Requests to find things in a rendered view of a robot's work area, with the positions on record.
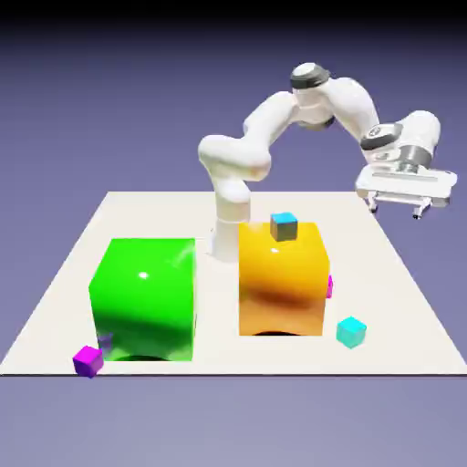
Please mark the large green box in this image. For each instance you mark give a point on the large green box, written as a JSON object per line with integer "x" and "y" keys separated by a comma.
{"x": 146, "y": 292}

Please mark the small cyan cube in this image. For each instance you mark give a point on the small cyan cube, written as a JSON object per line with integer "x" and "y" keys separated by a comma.
{"x": 351, "y": 332}

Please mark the small pink cube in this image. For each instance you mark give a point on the small pink cube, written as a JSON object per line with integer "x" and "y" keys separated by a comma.
{"x": 330, "y": 286}

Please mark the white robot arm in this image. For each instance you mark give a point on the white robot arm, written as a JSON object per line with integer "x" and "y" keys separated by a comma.
{"x": 233, "y": 153}

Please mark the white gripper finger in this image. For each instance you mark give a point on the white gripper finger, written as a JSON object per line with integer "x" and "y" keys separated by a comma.
{"x": 373, "y": 205}
{"x": 420, "y": 211}

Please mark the large orange box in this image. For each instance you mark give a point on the large orange box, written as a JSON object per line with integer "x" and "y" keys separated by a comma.
{"x": 281, "y": 284}

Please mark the small purple cube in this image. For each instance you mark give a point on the small purple cube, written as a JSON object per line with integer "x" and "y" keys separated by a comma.
{"x": 87, "y": 361}

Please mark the small blue cube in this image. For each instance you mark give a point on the small blue cube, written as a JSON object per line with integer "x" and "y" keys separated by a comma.
{"x": 284, "y": 227}

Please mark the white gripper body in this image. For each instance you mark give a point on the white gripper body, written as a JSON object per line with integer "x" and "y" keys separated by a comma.
{"x": 408, "y": 184}

